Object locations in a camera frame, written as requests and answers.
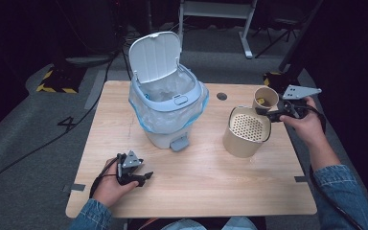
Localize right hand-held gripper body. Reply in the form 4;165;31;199
267;84;323;124

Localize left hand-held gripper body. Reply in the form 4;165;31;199
116;150;144;186

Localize brown paper cup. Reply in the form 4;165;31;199
252;85;280;111

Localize person's right hand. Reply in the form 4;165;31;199
279;96;327;149

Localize person's left hand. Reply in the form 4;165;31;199
92;157;140;209

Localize black yellow striped base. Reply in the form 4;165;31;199
35;65;87;95
263;71;289;94

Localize beige bucket with perforated strainer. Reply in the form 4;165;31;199
222;105;272;159

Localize black slanted pole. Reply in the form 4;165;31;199
277;0;325;73

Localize clear plastic bin liner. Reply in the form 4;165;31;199
128;68;210;135

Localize black tripod stand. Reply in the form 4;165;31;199
253;17;305;59

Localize white pedal trash bin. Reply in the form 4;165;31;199
127;31;210;152

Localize person's legs in jeans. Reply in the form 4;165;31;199
161;217;259;230

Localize black floor cable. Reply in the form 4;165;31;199
0;47;124;193

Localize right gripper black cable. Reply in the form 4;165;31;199
298;103;363;230

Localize white desk frame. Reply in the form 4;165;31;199
177;0;258;59

